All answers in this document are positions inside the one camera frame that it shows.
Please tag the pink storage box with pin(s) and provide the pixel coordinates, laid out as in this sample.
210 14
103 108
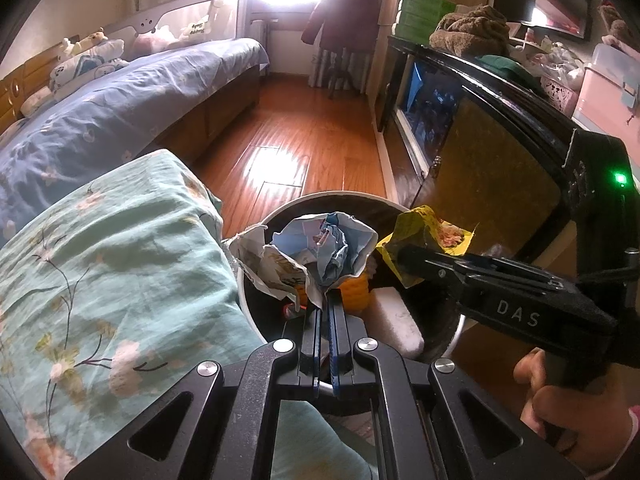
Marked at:
610 90

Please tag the small cream plush toy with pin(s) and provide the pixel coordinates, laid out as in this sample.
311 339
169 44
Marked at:
95 40

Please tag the person's right forearm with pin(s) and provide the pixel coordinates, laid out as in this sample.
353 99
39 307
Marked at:
632 455

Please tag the folded blue white quilt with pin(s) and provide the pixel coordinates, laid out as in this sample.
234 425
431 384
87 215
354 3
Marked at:
85 67

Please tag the white foam block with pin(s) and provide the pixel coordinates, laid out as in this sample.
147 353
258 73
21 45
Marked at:
395 320

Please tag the black glossy cabinet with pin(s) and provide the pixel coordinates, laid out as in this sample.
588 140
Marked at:
500 150

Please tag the grey bed guard rail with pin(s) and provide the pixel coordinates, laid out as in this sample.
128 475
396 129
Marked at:
145 22

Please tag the coat stand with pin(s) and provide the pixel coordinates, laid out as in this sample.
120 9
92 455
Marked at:
342 75

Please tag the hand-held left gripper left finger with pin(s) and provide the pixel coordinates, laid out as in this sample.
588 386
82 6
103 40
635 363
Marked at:
312 340

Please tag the green cloth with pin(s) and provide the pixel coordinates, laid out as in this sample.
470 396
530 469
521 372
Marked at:
505 67

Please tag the pink plush toy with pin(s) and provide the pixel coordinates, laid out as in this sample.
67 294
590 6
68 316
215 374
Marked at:
155 37

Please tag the blue white paper packet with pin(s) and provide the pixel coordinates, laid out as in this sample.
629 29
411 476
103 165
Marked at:
320 245

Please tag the wooden headboard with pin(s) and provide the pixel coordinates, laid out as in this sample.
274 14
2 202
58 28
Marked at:
15 90

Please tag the white lattice basket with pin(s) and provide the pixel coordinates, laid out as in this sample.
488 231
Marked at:
560 95

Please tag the white plastic bag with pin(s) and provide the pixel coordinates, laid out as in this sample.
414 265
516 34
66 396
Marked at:
560 60

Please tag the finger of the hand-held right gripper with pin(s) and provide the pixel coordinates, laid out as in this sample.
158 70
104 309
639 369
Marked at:
430 262

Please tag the stack of green boxes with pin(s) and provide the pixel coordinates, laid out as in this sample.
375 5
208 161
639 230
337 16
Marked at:
425 10

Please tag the yellow foam fruit net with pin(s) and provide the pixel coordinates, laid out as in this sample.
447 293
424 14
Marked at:
357 297

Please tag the person's right hand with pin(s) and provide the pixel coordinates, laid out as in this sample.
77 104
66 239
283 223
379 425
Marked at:
575 410

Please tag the grey patterned curtain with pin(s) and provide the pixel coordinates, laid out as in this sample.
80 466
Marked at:
317 70

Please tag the green floral tablecloth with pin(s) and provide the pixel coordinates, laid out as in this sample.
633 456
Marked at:
125 270

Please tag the dark red coat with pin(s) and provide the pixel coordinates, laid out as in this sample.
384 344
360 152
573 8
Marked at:
345 15

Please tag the brown fluffy towel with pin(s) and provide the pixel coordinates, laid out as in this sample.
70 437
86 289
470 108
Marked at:
470 30

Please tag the bed with blue sheet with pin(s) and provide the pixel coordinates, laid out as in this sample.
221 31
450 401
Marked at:
125 100

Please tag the black round trash bin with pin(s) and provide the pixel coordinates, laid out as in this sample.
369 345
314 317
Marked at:
435 310

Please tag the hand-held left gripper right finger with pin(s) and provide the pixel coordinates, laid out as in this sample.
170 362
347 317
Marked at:
339 340

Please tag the yellow snack wrapper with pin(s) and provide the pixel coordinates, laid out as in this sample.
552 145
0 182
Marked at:
415 222

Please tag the floral pillow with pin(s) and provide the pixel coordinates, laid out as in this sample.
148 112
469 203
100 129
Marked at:
35 102

